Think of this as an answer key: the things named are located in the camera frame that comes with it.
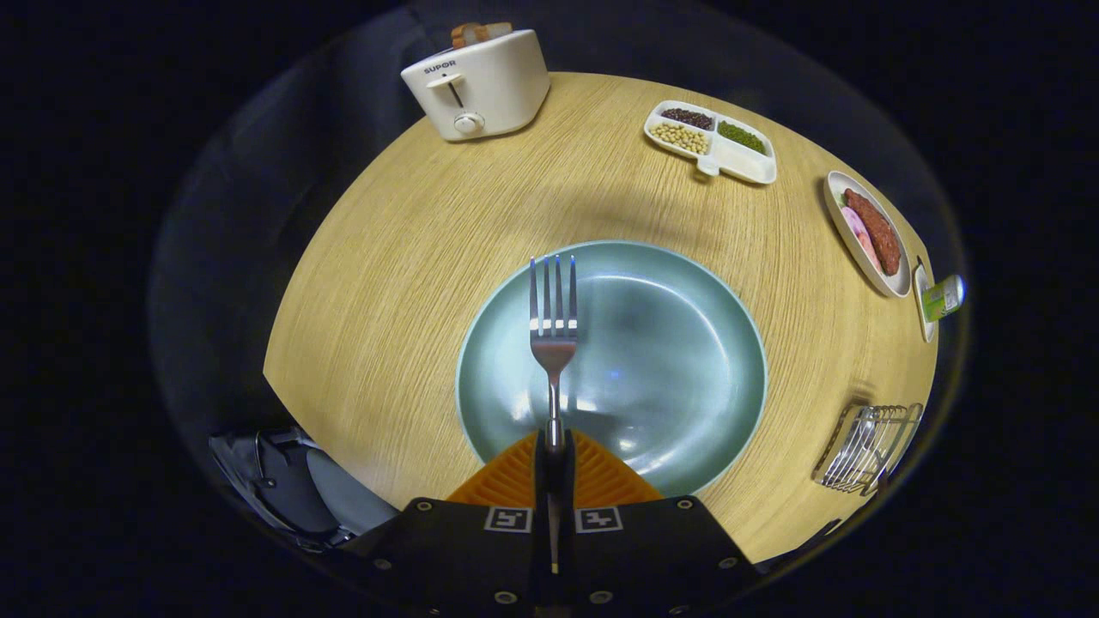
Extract pile of green beans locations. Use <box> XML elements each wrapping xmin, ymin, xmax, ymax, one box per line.
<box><xmin>717</xmin><ymin>121</ymin><xmax>768</xmax><ymax>156</ymax></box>

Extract beige oval plate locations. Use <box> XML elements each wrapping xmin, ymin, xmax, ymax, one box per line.
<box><xmin>823</xmin><ymin>170</ymin><xmax>913</xmax><ymax>299</ymax></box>

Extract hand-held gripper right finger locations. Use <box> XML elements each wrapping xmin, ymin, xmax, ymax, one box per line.
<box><xmin>558</xmin><ymin>429</ymin><xmax>761</xmax><ymax>615</ymax></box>

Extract dark chair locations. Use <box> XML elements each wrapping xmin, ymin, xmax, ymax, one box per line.
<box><xmin>209</xmin><ymin>427</ymin><xmax>400</xmax><ymax>553</ymax></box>

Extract brown steak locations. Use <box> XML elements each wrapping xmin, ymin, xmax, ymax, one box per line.
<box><xmin>844</xmin><ymin>188</ymin><xmax>902</xmax><ymax>276</ymax></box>

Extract small green can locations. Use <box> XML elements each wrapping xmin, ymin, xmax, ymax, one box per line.
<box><xmin>920</xmin><ymin>275</ymin><xmax>966</xmax><ymax>323</ymax></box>

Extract cream white toaster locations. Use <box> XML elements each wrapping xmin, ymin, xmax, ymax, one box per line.
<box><xmin>400</xmin><ymin>29</ymin><xmax>551</xmax><ymax>142</ymax></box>

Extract silver fork with brown handle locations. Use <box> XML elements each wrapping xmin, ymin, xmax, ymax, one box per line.
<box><xmin>528</xmin><ymin>254</ymin><xmax>579</xmax><ymax>574</ymax></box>

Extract pink ham slices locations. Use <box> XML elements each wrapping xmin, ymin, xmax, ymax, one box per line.
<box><xmin>841</xmin><ymin>206</ymin><xmax>883</xmax><ymax>274</ymax></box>

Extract pile of yellow soybeans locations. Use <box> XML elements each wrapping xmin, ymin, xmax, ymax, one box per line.
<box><xmin>650</xmin><ymin>122</ymin><xmax>710</xmax><ymax>156</ymax></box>

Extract browned toast slices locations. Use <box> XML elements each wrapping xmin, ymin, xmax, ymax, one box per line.
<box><xmin>451</xmin><ymin>21</ymin><xmax>514</xmax><ymax>49</ymax></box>

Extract silver wire rack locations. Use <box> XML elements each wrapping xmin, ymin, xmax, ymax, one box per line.
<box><xmin>811</xmin><ymin>403</ymin><xmax>925</xmax><ymax>497</ymax></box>

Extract white divided snack tray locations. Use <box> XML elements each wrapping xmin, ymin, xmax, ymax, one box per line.
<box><xmin>643</xmin><ymin>100</ymin><xmax>778</xmax><ymax>186</ymax></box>

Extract light green round plate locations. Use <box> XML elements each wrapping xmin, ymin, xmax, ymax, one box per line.
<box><xmin>455</xmin><ymin>240</ymin><xmax>768</xmax><ymax>499</ymax></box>

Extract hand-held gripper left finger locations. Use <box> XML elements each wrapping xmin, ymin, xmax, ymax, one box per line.
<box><xmin>339</xmin><ymin>429</ymin><xmax>556</xmax><ymax>617</ymax></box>

